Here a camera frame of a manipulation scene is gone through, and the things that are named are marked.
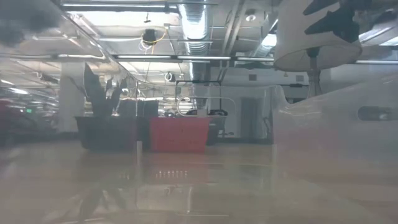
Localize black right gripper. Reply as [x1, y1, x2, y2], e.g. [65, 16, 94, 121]
[303, 0, 374, 44]

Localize black box behind baskets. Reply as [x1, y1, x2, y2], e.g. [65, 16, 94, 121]
[119, 98, 160, 118]

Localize black ceiling device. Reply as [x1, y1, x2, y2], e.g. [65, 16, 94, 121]
[142, 28, 159, 47]

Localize long ceiling light bar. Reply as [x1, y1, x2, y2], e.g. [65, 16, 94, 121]
[113, 54, 276, 62]

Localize red plastic basket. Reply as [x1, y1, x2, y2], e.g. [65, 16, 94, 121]
[148, 116, 213, 153]

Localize green snake plant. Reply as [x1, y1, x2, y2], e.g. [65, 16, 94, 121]
[68, 63, 129, 118]

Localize black plastic basket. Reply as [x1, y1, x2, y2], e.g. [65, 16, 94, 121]
[74, 116, 139, 151]

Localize white building column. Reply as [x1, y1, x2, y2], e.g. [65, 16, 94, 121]
[58, 61, 87, 134]

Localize silver ventilation duct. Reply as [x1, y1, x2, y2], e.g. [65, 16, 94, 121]
[177, 0, 215, 82]

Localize black aluminium table frame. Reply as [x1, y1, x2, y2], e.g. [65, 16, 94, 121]
[0, 132, 78, 144]

